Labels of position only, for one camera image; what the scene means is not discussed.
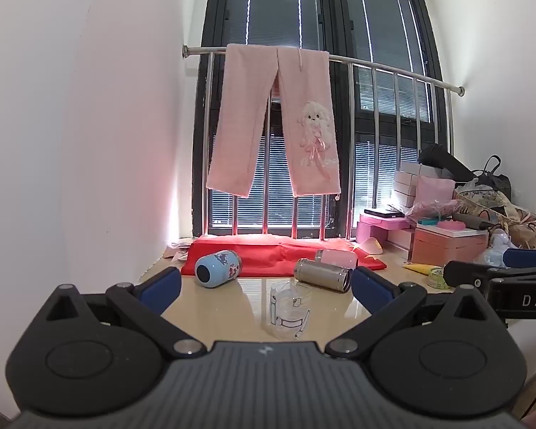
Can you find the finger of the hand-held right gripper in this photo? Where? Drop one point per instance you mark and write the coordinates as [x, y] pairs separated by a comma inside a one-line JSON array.
[[466, 274], [529, 258]]

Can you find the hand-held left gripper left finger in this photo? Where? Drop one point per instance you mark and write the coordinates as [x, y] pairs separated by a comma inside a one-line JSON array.
[[161, 288]]

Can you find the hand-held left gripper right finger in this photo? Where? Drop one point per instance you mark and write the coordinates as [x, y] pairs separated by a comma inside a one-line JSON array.
[[371, 289]]

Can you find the clear glass cup cartoon print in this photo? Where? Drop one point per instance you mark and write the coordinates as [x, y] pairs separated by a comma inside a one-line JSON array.
[[288, 317]]

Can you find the pink thermos cup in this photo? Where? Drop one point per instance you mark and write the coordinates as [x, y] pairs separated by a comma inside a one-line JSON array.
[[337, 259]]

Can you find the stainless steel cup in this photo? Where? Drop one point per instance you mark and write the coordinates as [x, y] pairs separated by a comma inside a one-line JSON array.
[[321, 275]]

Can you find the blue cartoon cup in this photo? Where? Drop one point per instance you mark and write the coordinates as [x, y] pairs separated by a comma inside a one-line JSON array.
[[216, 268]]

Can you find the small green white tub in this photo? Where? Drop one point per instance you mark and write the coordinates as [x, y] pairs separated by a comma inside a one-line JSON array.
[[437, 278]]

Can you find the white blue plastic bag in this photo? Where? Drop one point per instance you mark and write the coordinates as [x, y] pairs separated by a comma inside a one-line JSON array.
[[496, 248]]

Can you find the large pink box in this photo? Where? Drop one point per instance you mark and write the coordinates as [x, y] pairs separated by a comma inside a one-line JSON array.
[[446, 245]]

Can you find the white papers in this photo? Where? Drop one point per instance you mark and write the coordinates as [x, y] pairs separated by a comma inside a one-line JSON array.
[[176, 250]]

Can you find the white cone shaped item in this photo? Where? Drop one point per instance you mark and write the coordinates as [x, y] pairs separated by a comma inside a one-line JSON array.
[[370, 245]]

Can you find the yellow tube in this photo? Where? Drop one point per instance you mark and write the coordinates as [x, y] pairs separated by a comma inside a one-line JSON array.
[[417, 268]]

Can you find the beige patterned tote bag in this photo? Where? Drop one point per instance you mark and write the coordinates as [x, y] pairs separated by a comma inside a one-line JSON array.
[[502, 212]]

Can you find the pink plastic wrap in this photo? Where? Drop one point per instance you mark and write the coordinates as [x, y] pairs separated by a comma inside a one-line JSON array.
[[433, 209]]

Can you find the flat black device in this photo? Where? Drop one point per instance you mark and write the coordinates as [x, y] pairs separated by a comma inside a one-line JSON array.
[[383, 212]]

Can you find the black handbag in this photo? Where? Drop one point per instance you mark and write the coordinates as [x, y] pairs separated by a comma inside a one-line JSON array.
[[496, 181]]

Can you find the pink paper bag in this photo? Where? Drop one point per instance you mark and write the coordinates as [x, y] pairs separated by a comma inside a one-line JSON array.
[[434, 190]]

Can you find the red cloth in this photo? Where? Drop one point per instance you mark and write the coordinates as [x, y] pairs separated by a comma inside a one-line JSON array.
[[259, 257]]

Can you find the stack of white boxes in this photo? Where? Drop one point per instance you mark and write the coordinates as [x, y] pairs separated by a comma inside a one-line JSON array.
[[406, 183]]

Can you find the black bag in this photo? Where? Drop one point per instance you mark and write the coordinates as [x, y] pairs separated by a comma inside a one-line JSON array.
[[442, 158]]

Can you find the pink fleece pants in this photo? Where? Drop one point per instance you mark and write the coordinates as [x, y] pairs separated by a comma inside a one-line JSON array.
[[315, 111]]

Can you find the metal window railing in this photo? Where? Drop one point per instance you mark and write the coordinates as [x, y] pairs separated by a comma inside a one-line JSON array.
[[384, 63]]

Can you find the black framed window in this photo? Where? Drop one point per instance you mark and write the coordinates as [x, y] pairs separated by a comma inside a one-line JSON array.
[[379, 18]]

